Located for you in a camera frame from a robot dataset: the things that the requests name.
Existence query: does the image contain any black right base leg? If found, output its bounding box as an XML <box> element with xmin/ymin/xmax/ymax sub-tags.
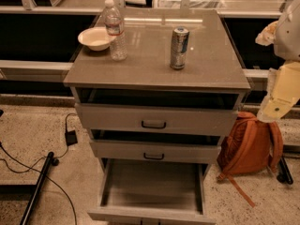
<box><xmin>277</xmin><ymin>157</ymin><xmax>293</xmax><ymax>185</ymax></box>

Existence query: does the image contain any orange backpack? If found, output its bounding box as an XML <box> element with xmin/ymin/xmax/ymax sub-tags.
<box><xmin>217</xmin><ymin>112</ymin><xmax>283</xmax><ymax>207</ymax></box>

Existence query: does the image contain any grey top drawer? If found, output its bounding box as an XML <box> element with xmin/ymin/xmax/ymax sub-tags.
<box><xmin>75</xmin><ymin>89</ymin><xmax>238</xmax><ymax>136</ymax></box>

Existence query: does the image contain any black left base leg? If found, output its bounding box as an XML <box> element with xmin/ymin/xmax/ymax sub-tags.
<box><xmin>20</xmin><ymin>152</ymin><xmax>54</xmax><ymax>225</ymax></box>

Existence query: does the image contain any black base leg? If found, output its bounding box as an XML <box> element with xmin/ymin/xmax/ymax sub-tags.
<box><xmin>20</xmin><ymin>152</ymin><xmax>54</xmax><ymax>225</ymax></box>
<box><xmin>277</xmin><ymin>157</ymin><xmax>293</xmax><ymax>185</ymax></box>

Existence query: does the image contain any grey bottom drawer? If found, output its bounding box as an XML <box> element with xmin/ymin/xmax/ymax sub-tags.
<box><xmin>88</xmin><ymin>159</ymin><xmax>216</xmax><ymax>225</ymax></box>

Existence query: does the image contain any black floor cable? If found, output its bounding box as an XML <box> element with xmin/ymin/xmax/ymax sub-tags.
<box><xmin>0</xmin><ymin>112</ymin><xmax>79</xmax><ymax>225</ymax></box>

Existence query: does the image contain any grey drawer cabinet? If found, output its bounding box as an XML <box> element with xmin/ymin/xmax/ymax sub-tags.
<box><xmin>63</xmin><ymin>7</ymin><xmax>252</xmax><ymax>225</ymax></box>

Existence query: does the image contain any grey middle drawer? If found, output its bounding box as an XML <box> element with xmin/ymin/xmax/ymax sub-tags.
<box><xmin>90</xmin><ymin>130</ymin><xmax>220</xmax><ymax>164</ymax></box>

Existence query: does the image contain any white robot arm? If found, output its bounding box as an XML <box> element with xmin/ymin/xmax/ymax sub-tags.
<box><xmin>255</xmin><ymin>0</ymin><xmax>300</xmax><ymax>123</ymax></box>

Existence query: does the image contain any clear plastic water bottle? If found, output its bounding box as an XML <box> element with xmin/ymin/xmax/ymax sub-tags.
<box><xmin>102</xmin><ymin>0</ymin><xmax>128</xmax><ymax>61</ymax></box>

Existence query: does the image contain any grey drawer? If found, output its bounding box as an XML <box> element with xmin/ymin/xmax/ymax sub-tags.
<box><xmin>88</xmin><ymin>159</ymin><xmax>216</xmax><ymax>225</ymax></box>
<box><xmin>75</xmin><ymin>89</ymin><xmax>238</xmax><ymax>136</ymax></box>
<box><xmin>90</xmin><ymin>130</ymin><xmax>220</xmax><ymax>164</ymax></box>

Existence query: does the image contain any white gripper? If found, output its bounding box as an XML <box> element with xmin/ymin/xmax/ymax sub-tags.
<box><xmin>255</xmin><ymin>21</ymin><xmax>300</xmax><ymax>123</ymax></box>

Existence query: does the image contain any black power adapter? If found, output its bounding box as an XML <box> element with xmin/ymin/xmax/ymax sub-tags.
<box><xmin>65</xmin><ymin>130</ymin><xmax>78</xmax><ymax>146</ymax></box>

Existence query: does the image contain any silver blue redbull can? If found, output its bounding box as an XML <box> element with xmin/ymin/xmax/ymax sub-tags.
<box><xmin>170</xmin><ymin>26</ymin><xmax>189</xmax><ymax>69</ymax></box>

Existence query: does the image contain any white paper bowl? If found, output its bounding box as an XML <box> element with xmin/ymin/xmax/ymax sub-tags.
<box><xmin>78</xmin><ymin>27</ymin><xmax>113</xmax><ymax>52</ymax></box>

